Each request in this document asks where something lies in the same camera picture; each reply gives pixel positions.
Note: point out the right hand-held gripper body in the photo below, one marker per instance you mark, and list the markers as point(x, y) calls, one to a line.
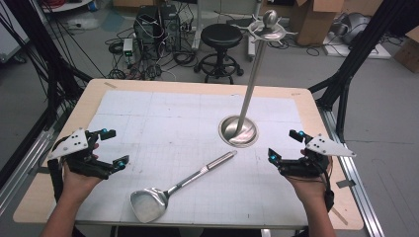
point(318, 154)

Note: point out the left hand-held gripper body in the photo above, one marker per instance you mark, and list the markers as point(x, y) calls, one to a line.
point(70, 144)

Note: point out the metal spatula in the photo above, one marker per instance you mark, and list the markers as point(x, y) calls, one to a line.
point(158, 197)

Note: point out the metal utensil stand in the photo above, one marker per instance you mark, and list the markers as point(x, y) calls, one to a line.
point(245, 98)

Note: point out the person's right hand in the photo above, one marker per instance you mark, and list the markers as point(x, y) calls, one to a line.
point(308, 187)

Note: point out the person's left hand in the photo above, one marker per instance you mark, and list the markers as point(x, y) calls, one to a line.
point(78, 182)

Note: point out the white grid mat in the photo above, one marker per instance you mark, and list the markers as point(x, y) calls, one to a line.
point(171, 131)

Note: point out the small white power box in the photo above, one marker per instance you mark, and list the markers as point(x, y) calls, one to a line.
point(128, 46)

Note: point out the black computer tower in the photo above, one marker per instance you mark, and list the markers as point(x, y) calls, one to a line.
point(171, 26)
point(148, 29)

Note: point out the large cardboard box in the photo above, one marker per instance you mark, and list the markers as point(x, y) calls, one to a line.
point(316, 19)

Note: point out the grey rounded device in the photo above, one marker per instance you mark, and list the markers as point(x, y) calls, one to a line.
point(354, 28)

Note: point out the black round stool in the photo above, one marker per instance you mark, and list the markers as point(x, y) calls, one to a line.
point(221, 39)

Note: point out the small cardboard box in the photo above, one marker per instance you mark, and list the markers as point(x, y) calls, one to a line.
point(408, 49)

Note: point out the aluminium rail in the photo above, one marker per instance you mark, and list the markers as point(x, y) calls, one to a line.
point(355, 191)
point(19, 164)

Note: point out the black metal frame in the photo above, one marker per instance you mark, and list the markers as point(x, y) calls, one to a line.
point(49, 65)
point(355, 59)

